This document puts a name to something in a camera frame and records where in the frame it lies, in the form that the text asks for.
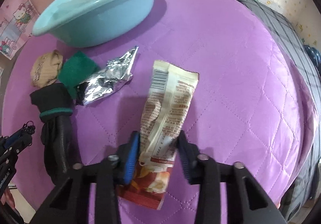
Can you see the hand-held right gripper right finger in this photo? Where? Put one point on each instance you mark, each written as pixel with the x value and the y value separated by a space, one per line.
pixel 185 161

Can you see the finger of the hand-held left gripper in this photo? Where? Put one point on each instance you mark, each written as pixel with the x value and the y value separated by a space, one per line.
pixel 15 142

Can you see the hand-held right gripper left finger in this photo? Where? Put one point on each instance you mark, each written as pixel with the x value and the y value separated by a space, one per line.
pixel 131 161

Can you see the black glove with green cuff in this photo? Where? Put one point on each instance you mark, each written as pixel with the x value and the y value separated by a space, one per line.
pixel 54 126

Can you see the beige and brown snack wrapper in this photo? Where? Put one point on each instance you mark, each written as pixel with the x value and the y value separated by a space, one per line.
pixel 168 93

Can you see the beige sock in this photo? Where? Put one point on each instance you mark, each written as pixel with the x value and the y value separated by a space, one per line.
pixel 46 68

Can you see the silver foil wrapper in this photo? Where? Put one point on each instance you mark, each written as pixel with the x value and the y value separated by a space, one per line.
pixel 107 81

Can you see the green scouring pad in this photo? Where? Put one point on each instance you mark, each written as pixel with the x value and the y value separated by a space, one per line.
pixel 75 73

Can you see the teal plastic basin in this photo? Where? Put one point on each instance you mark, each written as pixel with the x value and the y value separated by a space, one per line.
pixel 100 18

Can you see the pink cartoon cat curtain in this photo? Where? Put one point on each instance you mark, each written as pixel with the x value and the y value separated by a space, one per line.
pixel 15 20

